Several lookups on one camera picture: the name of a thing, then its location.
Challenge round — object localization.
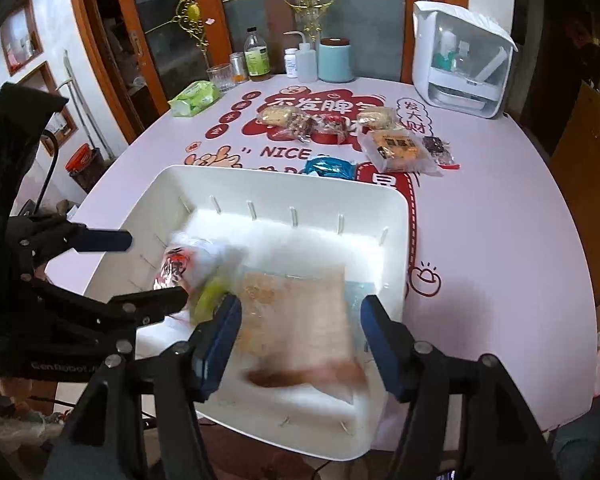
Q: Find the large clear biscuit packet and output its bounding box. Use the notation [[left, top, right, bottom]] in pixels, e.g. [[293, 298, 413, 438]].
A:
[[230, 270, 368, 396]]

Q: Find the wooden wall shelf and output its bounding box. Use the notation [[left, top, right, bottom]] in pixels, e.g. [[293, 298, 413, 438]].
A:
[[0, 0, 79, 147]]

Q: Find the green wet wipes pack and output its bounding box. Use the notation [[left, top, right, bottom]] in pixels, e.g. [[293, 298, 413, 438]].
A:
[[167, 80, 221, 118]]

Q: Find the white plastic bin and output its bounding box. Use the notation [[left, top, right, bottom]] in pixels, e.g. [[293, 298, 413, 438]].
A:
[[82, 164, 420, 463]]

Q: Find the dark snack packet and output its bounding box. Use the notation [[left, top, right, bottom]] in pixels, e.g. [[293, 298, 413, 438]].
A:
[[422, 135, 459, 169]]

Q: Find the small metal can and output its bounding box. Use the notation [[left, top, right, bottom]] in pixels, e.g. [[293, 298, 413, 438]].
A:
[[229, 51, 248, 84]]

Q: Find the red and white snack packet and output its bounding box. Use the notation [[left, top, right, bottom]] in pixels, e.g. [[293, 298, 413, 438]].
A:
[[152, 232, 231, 296]]

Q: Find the clear glass cup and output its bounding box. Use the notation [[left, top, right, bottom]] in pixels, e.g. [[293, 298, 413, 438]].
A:
[[206, 63, 235, 93]]

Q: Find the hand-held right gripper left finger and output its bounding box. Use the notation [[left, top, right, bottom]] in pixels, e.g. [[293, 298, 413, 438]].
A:
[[42, 294, 243, 480]]

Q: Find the small red snack packet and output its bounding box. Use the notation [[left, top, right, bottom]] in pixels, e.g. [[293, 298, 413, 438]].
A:
[[317, 112, 352, 137]]

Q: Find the blue snack packet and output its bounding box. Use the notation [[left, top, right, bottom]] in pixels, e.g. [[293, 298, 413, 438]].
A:
[[304, 155, 359, 182]]

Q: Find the wooden framed glass door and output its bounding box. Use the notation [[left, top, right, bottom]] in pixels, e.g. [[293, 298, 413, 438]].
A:
[[66, 0, 472, 147]]

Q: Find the light blue canister brown lid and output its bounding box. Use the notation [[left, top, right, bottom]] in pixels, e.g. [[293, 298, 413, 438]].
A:
[[318, 37, 356, 84]]

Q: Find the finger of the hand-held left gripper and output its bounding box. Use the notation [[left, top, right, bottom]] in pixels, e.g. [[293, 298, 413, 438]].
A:
[[25, 276, 189, 333], [10, 214, 134, 273]]

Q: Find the clear squeeze wash bottle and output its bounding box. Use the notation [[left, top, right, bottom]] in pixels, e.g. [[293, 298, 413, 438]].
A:
[[282, 31, 320, 83]]

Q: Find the glass bottle with green label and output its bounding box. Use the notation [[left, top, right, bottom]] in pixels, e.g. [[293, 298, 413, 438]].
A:
[[243, 26, 272, 82]]

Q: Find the white countertop appliance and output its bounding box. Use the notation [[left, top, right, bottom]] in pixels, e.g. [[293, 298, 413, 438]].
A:
[[411, 0, 519, 121]]

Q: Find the clear cracker packet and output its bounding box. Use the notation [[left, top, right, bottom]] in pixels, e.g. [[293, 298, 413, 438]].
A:
[[357, 127, 444, 177]]

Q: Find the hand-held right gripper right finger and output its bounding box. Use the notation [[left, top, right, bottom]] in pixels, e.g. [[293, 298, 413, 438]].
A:
[[360, 294, 563, 480]]

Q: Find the black cable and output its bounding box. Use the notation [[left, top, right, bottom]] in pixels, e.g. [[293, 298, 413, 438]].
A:
[[34, 129, 62, 213]]

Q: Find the clear bread packet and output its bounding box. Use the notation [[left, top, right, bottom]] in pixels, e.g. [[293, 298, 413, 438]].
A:
[[256, 105, 301, 133]]

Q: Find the green snack packet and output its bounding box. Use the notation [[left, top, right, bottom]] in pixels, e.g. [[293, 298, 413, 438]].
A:
[[190, 275, 236, 323]]

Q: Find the clear rice cake packet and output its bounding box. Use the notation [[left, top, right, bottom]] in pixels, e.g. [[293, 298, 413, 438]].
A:
[[355, 107, 398, 132]]

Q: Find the pink printed tablecloth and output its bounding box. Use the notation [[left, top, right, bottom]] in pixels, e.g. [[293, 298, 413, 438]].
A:
[[45, 72, 600, 461]]

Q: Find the red-lidded jar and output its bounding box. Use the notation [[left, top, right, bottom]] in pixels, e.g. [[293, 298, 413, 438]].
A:
[[64, 142, 107, 194]]

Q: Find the small gold door ornament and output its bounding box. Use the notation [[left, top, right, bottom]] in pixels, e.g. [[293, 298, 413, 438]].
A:
[[172, 0, 217, 52]]

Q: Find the red date snack packet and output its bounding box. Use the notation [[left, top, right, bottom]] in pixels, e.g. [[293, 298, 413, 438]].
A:
[[280, 115, 322, 144]]

